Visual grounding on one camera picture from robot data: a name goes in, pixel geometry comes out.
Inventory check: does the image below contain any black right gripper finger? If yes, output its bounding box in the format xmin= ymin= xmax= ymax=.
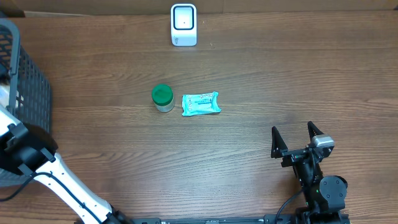
xmin=307 ymin=121 xmax=323 ymax=139
xmin=271 ymin=126 xmax=288 ymax=158

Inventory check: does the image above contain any teal wipes packet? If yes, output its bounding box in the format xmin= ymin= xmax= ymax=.
xmin=182 ymin=91 xmax=221 ymax=116

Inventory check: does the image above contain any green lid jar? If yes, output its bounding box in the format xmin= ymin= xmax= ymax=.
xmin=151 ymin=84 xmax=175 ymax=113

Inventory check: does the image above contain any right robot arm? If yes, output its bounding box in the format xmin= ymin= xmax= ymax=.
xmin=268 ymin=121 xmax=350 ymax=224

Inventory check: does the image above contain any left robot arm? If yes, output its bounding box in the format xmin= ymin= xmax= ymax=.
xmin=1 ymin=107 xmax=132 ymax=224

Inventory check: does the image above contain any white barcode scanner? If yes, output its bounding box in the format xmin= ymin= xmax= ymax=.
xmin=170 ymin=3 xmax=197 ymax=47

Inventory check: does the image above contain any grey plastic basket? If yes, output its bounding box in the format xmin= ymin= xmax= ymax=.
xmin=1 ymin=19 xmax=58 ymax=187

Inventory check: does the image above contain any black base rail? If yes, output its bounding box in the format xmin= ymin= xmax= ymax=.
xmin=131 ymin=214 xmax=351 ymax=224

